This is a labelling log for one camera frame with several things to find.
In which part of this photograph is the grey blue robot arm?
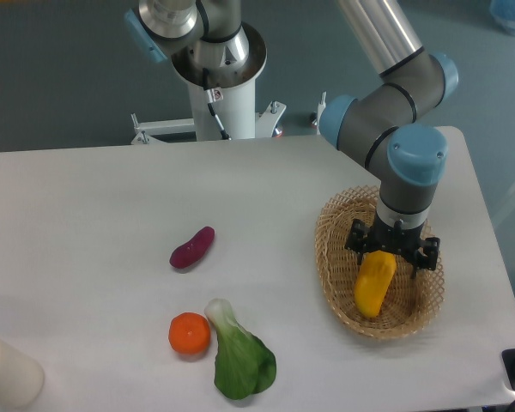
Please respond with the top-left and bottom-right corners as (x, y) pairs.
(124, 1), (458, 270)

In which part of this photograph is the green bok choy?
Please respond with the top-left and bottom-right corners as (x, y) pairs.
(204, 299), (276, 401)

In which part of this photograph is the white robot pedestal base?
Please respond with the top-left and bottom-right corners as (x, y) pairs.
(131, 22), (287, 144)

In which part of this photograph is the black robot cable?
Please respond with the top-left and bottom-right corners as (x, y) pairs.
(201, 67), (232, 141)

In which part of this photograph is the woven bamboo basket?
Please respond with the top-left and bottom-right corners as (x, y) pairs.
(315, 185), (445, 340)

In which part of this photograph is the yellow mango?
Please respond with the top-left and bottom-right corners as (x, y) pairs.
(354, 251), (397, 318)

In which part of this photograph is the purple sweet potato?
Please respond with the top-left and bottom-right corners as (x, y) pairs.
(169, 226), (215, 270)

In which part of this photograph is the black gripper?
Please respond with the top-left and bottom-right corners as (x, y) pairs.
(345, 209), (440, 279)

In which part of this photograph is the orange tangerine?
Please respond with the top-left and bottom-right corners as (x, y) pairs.
(168, 312), (211, 355)

